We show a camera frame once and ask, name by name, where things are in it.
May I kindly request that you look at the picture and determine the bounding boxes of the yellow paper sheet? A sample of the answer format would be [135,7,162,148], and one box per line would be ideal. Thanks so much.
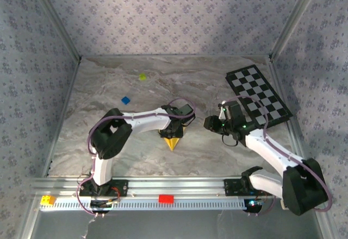
[163,136,181,153]

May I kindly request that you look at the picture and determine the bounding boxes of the black and white checkerboard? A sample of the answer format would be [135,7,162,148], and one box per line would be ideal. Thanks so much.
[225,64,294,129]

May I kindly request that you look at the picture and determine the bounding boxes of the red block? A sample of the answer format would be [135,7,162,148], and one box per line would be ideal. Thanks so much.
[158,194,175,204]

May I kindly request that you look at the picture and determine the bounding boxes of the small black circuit board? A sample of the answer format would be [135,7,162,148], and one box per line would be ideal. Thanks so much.
[243,198,265,213]
[90,199,120,215]

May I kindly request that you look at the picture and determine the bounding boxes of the yellow and orange block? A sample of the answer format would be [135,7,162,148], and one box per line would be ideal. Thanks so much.
[40,195,57,206]

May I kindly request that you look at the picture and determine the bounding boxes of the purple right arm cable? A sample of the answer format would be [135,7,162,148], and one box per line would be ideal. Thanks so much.
[224,95,333,218]

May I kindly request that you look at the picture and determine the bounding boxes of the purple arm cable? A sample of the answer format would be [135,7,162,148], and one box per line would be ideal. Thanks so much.
[224,95,333,218]
[76,97,197,218]

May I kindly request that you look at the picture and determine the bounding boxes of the aluminium mounting rail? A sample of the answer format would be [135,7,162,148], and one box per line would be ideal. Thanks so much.
[29,176,326,199]

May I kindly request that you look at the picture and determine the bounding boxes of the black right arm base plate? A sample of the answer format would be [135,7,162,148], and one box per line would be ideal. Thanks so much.
[223,178,274,197]

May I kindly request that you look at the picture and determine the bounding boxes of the aluminium table side rail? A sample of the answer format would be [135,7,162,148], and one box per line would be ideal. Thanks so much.
[42,58,82,179]
[270,56,304,161]

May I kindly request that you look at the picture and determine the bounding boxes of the aluminium table back rail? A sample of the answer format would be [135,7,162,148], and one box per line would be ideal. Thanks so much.
[80,54,272,59]

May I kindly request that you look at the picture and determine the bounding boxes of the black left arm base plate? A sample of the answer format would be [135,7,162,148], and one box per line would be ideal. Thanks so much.
[78,179,129,198]

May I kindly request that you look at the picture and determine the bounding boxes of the white slotted cable duct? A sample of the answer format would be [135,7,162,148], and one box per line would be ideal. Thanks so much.
[39,197,264,211]

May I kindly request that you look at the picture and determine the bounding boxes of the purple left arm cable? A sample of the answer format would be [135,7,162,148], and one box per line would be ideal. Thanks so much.
[76,97,197,218]

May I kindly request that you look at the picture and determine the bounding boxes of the aluminium frame post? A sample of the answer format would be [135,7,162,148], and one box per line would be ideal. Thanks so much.
[28,0,82,62]
[270,0,326,60]

